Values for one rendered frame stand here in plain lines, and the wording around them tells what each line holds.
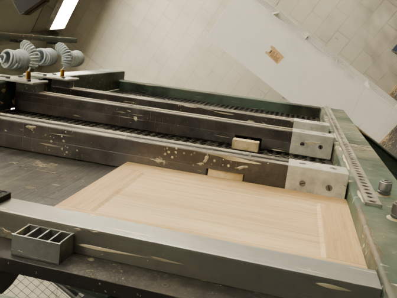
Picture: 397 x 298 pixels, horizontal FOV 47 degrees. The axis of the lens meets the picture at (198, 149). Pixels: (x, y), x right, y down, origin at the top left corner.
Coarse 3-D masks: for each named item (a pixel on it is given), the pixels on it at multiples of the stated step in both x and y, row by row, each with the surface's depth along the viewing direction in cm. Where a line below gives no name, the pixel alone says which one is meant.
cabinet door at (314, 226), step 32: (96, 192) 82; (128, 192) 85; (160, 192) 87; (192, 192) 89; (224, 192) 92; (256, 192) 93; (288, 192) 96; (160, 224) 72; (192, 224) 74; (224, 224) 75; (256, 224) 77; (288, 224) 79; (320, 224) 80; (352, 224) 81; (320, 256) 67; (352, 256) 68
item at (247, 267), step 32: (0, 224) 65; (32, 224) 64; (64, 224) 62; (96, 224) 63; (128, 224) 65; (96, 256) 62; (128, 256) 61; (160, 256) 60; (192, 256) 59; (224, 256) 58; (256, 256) 59; (288, 256) 61; (256, 288) 58; (288, 288) 57; (320, 288) 56; (352, 288) 55
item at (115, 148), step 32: (0, 128) 110; (32, 128) 108; (64, 128) 107; (96, 128) 110; (96, 160) 106; (128, 160) 105; (160, 160) 103; (192, 160) 101; (224, 160) 100; (256, 160) 98; (288, 160) 101; (320, 192) 96
